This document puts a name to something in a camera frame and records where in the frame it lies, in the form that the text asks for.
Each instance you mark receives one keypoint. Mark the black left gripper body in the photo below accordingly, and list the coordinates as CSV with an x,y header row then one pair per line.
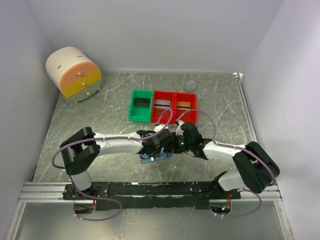
x,y
156,154

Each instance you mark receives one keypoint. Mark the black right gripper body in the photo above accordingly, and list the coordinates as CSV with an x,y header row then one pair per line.
x,y
180,144

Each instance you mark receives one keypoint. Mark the blue card holder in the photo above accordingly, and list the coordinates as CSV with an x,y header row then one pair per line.
x,y
163,155

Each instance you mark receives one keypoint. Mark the red plastic bin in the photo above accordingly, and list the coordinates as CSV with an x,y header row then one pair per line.
x,y
192,115
162,95

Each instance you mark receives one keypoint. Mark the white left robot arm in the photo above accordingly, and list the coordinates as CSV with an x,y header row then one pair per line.
x,y
79,151

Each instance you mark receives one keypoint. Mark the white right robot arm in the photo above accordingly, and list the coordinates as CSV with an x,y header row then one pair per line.
x,y
223,152

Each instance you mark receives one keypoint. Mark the gold credit card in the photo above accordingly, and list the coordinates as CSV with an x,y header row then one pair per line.
x,y
183,105

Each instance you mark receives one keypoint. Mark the silver credit card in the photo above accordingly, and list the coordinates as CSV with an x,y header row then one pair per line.
x,y
162,104

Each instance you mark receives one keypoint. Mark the black credit card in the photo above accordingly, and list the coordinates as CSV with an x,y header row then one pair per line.
x,y
142,102

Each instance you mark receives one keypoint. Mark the green plastic bin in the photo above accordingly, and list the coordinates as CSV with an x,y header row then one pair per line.
x,y
140,114

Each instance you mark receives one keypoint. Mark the small clear plastic cup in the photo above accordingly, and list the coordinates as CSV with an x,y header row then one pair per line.
x,y
191,86

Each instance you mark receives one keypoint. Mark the round pastel drawer cabinet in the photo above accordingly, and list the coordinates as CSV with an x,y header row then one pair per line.
x,y
74,74

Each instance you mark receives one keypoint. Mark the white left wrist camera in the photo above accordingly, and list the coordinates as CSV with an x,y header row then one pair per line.
x,y
159,127

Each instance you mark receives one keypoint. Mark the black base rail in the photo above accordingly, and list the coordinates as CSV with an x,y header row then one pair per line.
x,y
148,195

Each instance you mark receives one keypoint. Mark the aluminium frame rail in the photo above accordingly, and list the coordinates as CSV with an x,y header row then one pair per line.
x,y
255,169

